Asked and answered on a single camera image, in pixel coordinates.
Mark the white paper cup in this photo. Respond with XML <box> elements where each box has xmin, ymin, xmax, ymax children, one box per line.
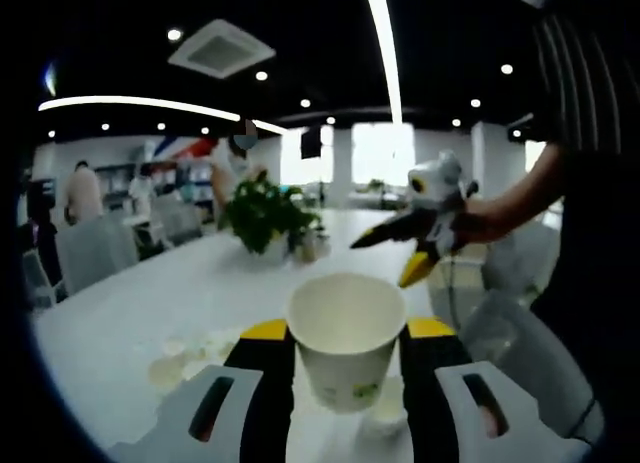
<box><xmin>287</xmin><ymin>271</ymin><xmax>407</xmax><ymax>415</ymax></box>

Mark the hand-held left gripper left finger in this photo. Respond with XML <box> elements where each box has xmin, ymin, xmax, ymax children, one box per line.
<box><xmin>112</xmin><ymin>317</ymin><xmax>297</xmax><ymax>463</ymax></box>

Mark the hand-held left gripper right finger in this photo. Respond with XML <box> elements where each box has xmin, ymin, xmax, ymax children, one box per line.
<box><xmin>398</xmin><ymin>315</ymin><xmax>596</xmax><ymax>463</ymax></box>

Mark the long ceiling light strip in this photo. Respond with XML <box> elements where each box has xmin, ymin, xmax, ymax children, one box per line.
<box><xmin>38</xmin><ymin>95</ymin><xmax>289</xmax><ymax>134</ymax></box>
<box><xmin>362</xmin><ymin>0</ymin><xmax>405</xmax><ymax>125</ymax></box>

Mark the white table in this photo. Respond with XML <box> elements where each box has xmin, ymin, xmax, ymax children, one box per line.
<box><xmin>29</xmin><ymin>206</ymin><xmax>481</xmax><ymax>463</ymax></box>

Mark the grey chair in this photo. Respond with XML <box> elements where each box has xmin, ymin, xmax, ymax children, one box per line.
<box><xmin>459</xmin><ymin>288</ymin><xmax>606</xmax><ymax>442</ymax></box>
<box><xmin>54</xmin><ymin>215</ymin><xmax>139</xmax><ymax>297</ymax></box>

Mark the black hanging sign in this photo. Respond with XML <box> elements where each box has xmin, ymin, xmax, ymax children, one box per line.
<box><xmin>300</xmin><ymin>126</ymin><xmax>322</xmax><ymax>160</ymax></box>

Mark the small glass jar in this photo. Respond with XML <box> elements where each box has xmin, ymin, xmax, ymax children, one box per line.
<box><xmin>299</xmin><ymin>230</ymin><xmax>331</xmax><ymax>263</ymax></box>

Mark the person's right hand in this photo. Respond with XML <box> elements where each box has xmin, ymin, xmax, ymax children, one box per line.
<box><xmin>449</xmin><ymin>196</ymin><xmax>502</xmax><ymax>248</ymax></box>

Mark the potted green plant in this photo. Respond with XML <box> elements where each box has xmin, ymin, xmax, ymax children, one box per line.
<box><xmin>222</xmin><ymin>175</ymin><xmax>324</xmax><ymax>262</ymax></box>

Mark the ceiling air vent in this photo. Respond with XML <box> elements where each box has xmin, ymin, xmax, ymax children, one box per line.
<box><xmin>167</xmin><ymin>18</ymin><xmax>277</xmax><ymax>79</ymax></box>

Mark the white chair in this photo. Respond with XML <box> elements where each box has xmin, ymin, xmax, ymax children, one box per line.
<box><xmin>482</xmin><ymin>222</ymin><xmax>561</xmax><ymax>304</ymax></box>

